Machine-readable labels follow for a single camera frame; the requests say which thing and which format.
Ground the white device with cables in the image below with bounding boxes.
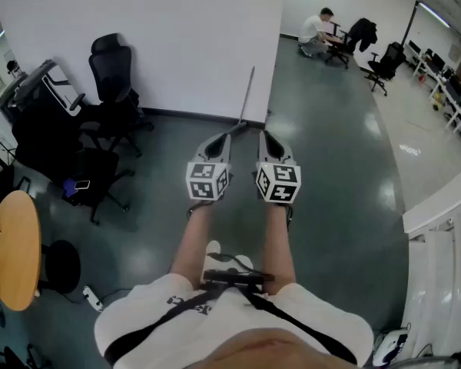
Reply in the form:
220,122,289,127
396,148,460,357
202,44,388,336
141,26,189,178
371,328,409,367

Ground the grey mesh office chair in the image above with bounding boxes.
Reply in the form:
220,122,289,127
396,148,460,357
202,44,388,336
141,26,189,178
0,58,86,125

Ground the person's white shirt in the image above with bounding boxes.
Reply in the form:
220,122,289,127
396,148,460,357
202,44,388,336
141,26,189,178
94,273,374,369

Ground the black office chair with headrest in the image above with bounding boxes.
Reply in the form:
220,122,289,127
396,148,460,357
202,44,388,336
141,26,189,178
78,32,154,159

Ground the white counter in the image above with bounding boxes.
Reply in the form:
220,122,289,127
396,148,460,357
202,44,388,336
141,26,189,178
401,159,461,361

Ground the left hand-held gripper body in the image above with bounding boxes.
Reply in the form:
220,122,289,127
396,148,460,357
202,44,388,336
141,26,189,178
185,154,234,202

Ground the ceiling light strip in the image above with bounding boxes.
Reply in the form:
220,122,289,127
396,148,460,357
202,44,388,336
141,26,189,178
417,1,451,29

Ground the black jacket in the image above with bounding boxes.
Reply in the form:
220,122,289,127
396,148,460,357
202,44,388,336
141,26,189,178
347,17,378,52

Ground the long metal rod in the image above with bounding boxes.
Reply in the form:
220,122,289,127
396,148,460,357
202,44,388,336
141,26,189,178
224,65,257,136

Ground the white power strip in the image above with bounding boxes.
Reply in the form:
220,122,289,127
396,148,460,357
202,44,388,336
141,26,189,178
82,285,104,313

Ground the black chest harness strap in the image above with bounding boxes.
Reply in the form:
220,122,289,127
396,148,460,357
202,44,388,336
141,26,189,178
103,282,358,367

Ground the person's left forearm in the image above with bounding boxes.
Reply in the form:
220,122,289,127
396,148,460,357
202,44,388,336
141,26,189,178
171,201,218,288

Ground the person's right forearm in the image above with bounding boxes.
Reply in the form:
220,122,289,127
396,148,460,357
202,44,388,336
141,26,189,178
259,204,297,290

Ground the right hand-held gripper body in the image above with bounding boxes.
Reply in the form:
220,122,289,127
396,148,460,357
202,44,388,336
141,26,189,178
252,159,302,204

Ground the round wooden table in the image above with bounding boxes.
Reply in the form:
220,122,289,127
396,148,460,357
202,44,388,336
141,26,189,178
0,190,42,312

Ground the black round stool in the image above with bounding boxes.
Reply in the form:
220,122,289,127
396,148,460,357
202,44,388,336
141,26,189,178
41,239,81,294

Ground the blue cloth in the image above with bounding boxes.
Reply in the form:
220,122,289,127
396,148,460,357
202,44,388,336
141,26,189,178
62,178,80,199

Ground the black chest mount bar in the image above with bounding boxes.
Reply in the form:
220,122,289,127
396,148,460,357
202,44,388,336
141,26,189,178
203,269,274,284

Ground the person's head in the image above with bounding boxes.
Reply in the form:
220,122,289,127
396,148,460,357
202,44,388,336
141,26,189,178
194,327,358,369

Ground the row of white desks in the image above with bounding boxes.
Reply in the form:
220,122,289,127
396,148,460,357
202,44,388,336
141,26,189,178
405,39,461,135

